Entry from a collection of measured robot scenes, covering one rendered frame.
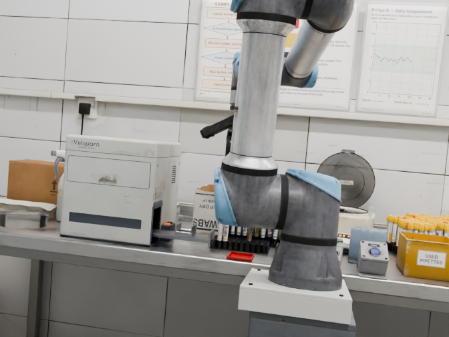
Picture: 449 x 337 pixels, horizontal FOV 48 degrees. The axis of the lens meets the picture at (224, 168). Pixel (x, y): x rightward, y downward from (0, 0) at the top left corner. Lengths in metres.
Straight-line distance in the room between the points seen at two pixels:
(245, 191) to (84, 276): 1.40
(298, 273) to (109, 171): 0.69
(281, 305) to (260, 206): 0.19
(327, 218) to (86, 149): 0.77
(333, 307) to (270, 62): 0.47
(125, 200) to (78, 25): 1.03
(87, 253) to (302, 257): 0.69
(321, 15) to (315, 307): 0.55
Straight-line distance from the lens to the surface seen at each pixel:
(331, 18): 1.03
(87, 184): 1.49
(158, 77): 2.10
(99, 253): 1.46
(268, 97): 0.97
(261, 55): 0.97
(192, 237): 1.43
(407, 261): 1.43
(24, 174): 2.00
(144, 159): 1.43
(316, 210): 1.00
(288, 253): 1.02
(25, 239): 1.56
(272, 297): 0.97
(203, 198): 1.69
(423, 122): 2.00
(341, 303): 0.97
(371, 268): 1.37
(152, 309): 2.20
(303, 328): 1.00
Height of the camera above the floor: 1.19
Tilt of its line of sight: 3 degrees down
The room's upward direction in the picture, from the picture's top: 5 degrees clockwise
